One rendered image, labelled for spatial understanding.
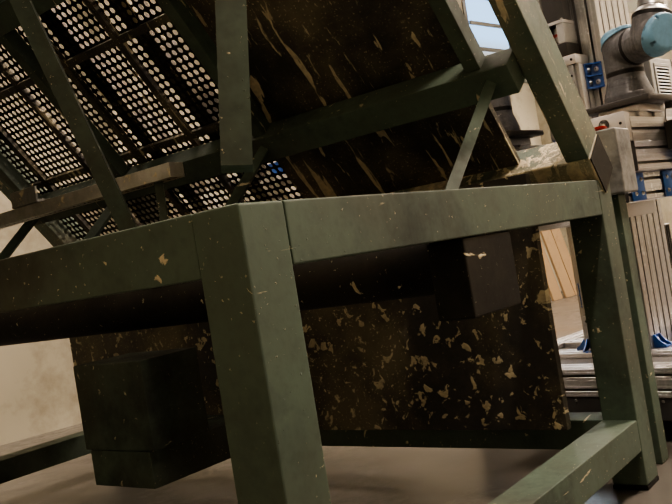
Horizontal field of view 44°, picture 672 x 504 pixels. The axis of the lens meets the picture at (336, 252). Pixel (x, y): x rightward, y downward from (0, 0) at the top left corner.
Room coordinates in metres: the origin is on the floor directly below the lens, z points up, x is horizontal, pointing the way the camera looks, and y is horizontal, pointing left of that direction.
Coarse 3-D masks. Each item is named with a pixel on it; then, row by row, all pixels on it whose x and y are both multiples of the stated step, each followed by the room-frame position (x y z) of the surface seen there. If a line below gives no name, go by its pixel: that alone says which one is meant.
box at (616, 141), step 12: (600, 132) 2.24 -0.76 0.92; (612, 132) 2.22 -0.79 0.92; (624, 132) 2.27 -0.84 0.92; (612, 144) 2.22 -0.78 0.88; (624, 144) 2.26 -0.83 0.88; (612, 156) 2.22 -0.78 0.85; (624, 156) 2.25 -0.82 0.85; (624, 168) 2.23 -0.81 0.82; (612, 180) 2.23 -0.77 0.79; (624, 180) 2.22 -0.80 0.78; (636, 180) 2.30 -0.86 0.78; (612, 192) 2.23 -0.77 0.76; (624, 192) 2.22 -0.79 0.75
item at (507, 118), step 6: (498, 108) 2.89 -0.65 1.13; (504, 108) 2.90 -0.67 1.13; (510, 108) 2.92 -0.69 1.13; (498, 114) 2.89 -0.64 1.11; (504, 114) 2.89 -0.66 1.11; (510, 114) 2.91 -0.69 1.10; (504, 120) 2.89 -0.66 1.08; (510, 120) 2.89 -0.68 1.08; (516, 120) 2.92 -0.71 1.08; (504, 126) 2.88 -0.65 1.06; (510, 126) 2.88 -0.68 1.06; (516, 126) 2.90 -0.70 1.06
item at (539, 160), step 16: (528, 160) 2.17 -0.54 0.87; (544, 160) 2.13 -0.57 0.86; (560, 160) 2.09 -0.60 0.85; (592, 160) 2.04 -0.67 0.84; (608, 160) 2.13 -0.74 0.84; (464, 176) 2.28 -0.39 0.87; (480, 176) 2.24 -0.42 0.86; (496, 176) 2.19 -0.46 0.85; (544, 176) 2.12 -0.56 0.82; (560, 176) 2.10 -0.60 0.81; (576, 176) 2.08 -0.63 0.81; (592, 176) 2.07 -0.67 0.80; (608, 176) 2.12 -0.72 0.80
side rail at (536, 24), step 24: (504, 0) 1.82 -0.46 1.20; (528, 0) 1.86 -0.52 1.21; (504, 24) 1.86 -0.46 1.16; (528, 24) 1.84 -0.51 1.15; (528, 48) 1.88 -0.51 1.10; (552, 48) 1.94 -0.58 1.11; (528, 72) 1.92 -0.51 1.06; (552, 72) 1.92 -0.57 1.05; (552, 96) 1.94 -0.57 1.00; (576, 96) 2.02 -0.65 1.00; (552, 120) 1.99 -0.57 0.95; (576, 120) 2.00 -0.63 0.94; (576, 144) 2.02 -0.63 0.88
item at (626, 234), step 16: (624, 208) 2.28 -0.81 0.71; (624, 224) 2.26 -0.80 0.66; (624, 240) 2.26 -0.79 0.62; (624, 256) 2.26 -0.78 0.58; (624, 272) 2.26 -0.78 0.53; (640, 288) 2.30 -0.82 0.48; (640, 304) 2.28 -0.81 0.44; (640, 320) 2.26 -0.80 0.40; (640, 336) 2.26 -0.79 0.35; (640, 352) 2.26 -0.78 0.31; (640, 368) 2.26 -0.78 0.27; (656, 384) 2.30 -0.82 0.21; (656, 400) 2.28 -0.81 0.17; (656, 416) 2.26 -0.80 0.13; (656, 432) 2.26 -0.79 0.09; (656, 448) 2.26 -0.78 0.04
